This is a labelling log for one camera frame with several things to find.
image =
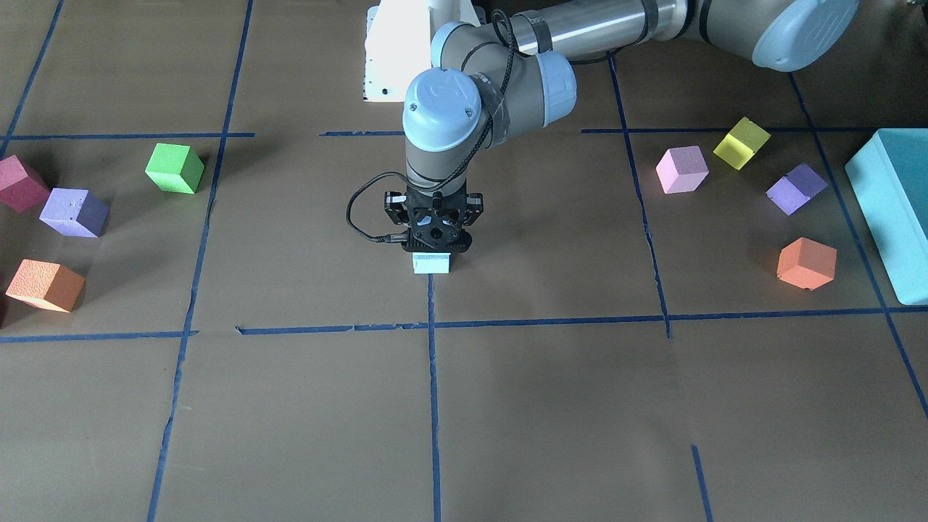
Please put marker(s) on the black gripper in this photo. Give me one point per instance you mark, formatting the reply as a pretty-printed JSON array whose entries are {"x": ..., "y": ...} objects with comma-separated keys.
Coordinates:
[{"x": 394, "y": 209}]

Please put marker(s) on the light pink foam block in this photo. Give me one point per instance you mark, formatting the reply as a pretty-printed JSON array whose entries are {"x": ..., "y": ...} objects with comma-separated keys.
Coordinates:
[{"x": 682, "y": 169}]

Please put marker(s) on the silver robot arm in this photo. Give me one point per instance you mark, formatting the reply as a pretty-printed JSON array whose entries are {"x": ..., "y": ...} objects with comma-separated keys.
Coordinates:
[{"x": 486, "y": 84}]

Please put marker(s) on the purple foam block by bin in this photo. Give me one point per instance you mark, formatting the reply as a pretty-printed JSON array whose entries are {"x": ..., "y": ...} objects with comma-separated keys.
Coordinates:
[{"x": 796, "y": 188}]

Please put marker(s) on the orange foam block by bin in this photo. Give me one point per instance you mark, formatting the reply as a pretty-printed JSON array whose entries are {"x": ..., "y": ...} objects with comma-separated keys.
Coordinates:
[{"x": 807, "y": 264}]

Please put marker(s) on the yellow foam block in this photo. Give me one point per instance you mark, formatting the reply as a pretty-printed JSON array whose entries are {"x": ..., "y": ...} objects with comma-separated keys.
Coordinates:
[{"x": 741, "y": 143}]

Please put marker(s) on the dark pink foam block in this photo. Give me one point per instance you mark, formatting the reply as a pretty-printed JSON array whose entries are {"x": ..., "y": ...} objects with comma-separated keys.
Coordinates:
[{"x": 22, "y": 187}]

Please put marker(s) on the light blue foam block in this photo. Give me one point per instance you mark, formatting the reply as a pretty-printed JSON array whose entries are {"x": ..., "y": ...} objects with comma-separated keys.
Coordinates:
[{"x": 431, "y": 263}]

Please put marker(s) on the green foam block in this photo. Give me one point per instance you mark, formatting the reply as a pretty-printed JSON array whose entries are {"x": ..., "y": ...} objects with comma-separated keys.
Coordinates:
[{"x": 175, "y": 168}]

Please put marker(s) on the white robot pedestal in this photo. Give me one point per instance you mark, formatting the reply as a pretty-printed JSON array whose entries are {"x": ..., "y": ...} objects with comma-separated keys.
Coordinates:
[{"x": 398, "y": 42}]

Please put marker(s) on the teal plastic bin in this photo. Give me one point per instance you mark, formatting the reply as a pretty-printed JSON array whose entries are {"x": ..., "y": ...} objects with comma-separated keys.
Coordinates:
[{"x": 889, "y": 178}]

